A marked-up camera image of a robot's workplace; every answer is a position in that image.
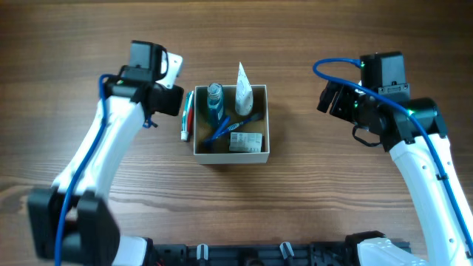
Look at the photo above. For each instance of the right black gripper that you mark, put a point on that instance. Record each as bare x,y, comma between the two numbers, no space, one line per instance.
335,100

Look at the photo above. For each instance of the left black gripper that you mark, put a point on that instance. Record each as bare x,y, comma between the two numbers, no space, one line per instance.
170,100

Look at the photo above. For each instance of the green toothpaste tube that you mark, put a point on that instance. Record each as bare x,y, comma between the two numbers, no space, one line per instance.
187,116

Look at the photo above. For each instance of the blue mouthwash bottle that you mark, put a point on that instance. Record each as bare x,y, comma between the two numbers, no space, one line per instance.
215,104

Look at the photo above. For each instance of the blue razor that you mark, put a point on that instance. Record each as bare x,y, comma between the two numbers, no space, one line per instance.
219,130

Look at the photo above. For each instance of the white cream tube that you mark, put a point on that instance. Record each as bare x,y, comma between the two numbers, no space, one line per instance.
244,93

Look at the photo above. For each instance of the blue white toothbrush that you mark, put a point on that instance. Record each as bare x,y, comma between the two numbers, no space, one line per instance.
228,129

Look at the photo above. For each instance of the white green soap box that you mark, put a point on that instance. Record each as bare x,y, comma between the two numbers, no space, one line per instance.
245,142

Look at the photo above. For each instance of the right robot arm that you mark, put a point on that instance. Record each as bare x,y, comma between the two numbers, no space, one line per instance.
372,93

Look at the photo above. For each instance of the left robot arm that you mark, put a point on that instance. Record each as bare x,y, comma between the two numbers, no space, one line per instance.
71,221

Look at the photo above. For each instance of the white cardboard open box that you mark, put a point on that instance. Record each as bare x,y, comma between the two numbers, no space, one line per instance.
218,152

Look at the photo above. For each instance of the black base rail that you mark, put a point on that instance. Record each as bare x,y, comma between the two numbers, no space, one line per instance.
315,253

